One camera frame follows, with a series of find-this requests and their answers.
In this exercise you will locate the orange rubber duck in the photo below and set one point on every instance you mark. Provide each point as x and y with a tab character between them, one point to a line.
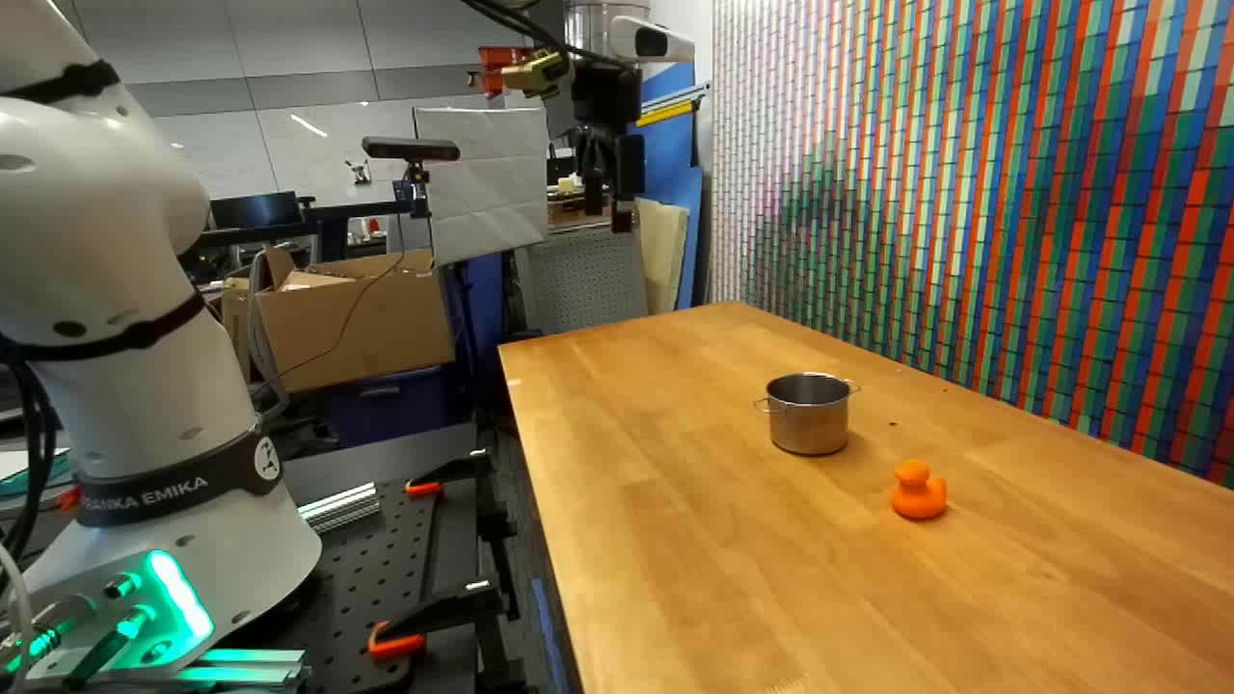
920	495

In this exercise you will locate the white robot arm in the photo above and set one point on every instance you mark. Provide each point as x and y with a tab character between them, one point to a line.
182	530

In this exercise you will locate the small metal cup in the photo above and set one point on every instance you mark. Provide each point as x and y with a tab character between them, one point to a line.
806	414

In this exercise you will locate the white panel board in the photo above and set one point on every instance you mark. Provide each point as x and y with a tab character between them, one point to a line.
494	196

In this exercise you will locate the brown cardboard box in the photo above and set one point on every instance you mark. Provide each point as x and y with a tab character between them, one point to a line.
341	320

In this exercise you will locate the aluminium extrusion bar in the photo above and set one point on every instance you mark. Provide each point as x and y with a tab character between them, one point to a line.
341	505

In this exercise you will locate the orange handled clamp rear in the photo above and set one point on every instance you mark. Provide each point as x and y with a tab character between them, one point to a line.
431	482

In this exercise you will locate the orange handled clamp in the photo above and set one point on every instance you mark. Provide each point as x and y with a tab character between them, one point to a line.
431	482
407	635

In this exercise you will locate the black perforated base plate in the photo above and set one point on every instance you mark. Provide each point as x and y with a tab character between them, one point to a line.
371	574

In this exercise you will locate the black stereo camera bar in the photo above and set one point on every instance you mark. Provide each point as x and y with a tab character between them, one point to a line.
411	147

